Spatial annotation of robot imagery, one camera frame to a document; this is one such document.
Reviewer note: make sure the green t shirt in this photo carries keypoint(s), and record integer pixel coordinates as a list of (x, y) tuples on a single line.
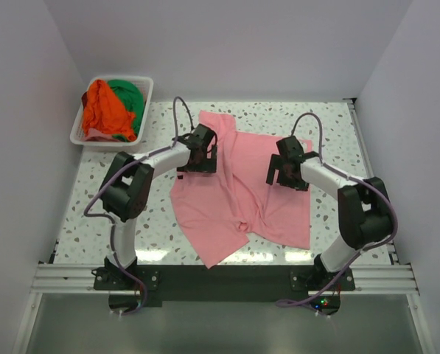
[(127, 110)]

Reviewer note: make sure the white plastic basket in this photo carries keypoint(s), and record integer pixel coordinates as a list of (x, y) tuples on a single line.
[(111, 143)]

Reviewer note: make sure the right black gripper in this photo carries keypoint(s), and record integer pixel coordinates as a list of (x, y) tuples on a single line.
[(278, 164)]

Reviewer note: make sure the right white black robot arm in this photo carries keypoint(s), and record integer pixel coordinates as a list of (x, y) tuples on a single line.
[(366, 217)]

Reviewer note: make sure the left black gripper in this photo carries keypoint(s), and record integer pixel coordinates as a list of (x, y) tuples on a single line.
[(208, 165)]

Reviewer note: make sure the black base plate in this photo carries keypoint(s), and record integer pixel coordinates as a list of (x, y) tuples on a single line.
[(153, 285)]

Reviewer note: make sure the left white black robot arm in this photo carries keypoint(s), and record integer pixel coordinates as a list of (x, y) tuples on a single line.
[(126, 187)]

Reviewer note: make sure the dark red garment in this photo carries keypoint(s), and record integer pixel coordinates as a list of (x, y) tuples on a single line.
[(84, 99)]

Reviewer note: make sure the aluminium frame rail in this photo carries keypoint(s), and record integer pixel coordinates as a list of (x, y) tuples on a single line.
[(83, 242)]

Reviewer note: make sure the orange t shirt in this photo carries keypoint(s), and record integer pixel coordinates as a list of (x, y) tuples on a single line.
[(98, 110)]

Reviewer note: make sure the pink t shirt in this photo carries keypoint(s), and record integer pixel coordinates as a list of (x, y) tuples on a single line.
[(217, 211)]

